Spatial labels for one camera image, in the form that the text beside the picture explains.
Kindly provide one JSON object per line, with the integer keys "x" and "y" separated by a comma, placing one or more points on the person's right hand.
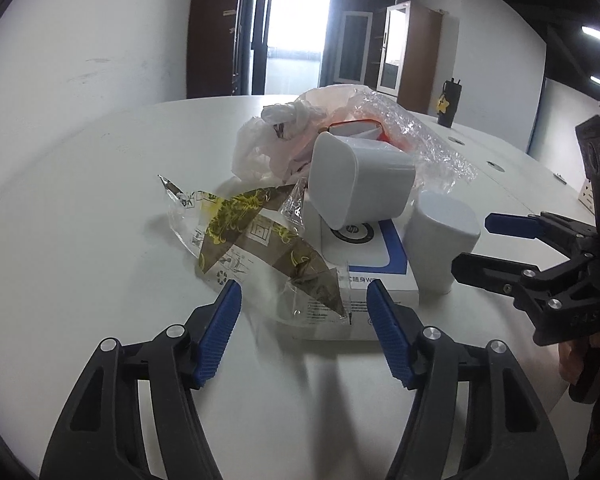
{"x": 572, "y": 365}

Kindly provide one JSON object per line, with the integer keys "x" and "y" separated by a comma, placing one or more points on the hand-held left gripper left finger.
{"x": 220, "y": 330}

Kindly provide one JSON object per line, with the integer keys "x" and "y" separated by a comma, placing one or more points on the white and blue cardboard box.
{"x": 375, "y": 260}

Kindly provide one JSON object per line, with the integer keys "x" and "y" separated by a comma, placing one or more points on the clear crinkled plastic wrap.
{"x": 430, "y": 150}

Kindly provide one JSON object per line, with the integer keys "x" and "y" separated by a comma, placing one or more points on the glass balcony door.
{"x": 292, "y": 35}

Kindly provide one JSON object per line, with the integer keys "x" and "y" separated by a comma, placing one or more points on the red and white box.
{"x": 360, "y": 127}

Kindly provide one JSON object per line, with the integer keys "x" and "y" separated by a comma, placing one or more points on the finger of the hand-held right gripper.
{"x": 510, "y": 225}
{"x": 485, "y": 272}

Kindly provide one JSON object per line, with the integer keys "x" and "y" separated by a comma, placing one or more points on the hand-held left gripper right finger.
{"x": 387, "y": 335}

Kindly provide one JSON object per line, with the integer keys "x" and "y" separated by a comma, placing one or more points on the tall brown wooden cabinet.
{"x": 212, "y": 35}

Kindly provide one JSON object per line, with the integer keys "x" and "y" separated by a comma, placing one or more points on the white plastic cup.
{"x": 442, "y": 240}
{"x": 360, "y": 180}

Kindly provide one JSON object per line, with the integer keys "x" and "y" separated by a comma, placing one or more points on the clear wrapper with brown print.
{"x": 240, "y": 230}

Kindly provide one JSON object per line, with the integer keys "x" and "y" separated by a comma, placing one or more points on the black water bottle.
{"x": 447, "y": 105}

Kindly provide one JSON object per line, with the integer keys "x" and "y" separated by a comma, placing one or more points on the white knotted plastic bag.
{"x": 260, "y": 150}

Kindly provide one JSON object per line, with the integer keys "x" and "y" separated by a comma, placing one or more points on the wooden cabinet with glass doors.
{"x": 415, "y": 55}

